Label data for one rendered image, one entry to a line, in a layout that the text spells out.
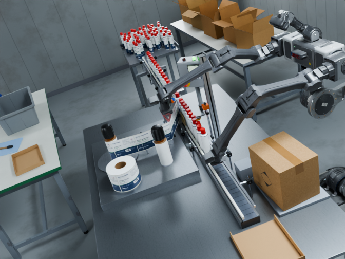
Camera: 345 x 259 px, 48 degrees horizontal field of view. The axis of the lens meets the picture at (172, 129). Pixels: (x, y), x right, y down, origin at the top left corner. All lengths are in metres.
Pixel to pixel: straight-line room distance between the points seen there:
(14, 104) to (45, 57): 2.29
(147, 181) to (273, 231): 0.89
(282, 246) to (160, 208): 0.77
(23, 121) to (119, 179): 1.82
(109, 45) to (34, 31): 1.22
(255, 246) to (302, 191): 0.39
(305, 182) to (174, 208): 0.78
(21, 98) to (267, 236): 3.24
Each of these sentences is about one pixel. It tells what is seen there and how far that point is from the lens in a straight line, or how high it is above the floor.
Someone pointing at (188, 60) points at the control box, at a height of 1.48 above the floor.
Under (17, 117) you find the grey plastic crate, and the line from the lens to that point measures 4.06.
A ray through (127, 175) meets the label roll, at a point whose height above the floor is 1.00.
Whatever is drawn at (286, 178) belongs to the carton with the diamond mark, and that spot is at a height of 1.07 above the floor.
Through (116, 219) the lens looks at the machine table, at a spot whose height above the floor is 0.83.
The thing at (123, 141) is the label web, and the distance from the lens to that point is 2.74.
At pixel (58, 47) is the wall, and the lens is 6.72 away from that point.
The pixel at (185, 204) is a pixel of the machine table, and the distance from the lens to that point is 2.38.
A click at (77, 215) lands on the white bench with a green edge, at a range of 3.59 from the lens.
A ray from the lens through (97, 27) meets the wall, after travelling 6.73.
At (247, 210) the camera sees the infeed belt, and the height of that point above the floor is 0.88.
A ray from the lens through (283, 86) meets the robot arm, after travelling 2.01.
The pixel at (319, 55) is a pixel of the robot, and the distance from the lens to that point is 2.27.
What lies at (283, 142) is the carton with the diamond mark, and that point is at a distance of 2.23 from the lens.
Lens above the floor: 2.42
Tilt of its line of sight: 31 degrees down
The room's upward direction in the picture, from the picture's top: 16 degrees counter-clockwise
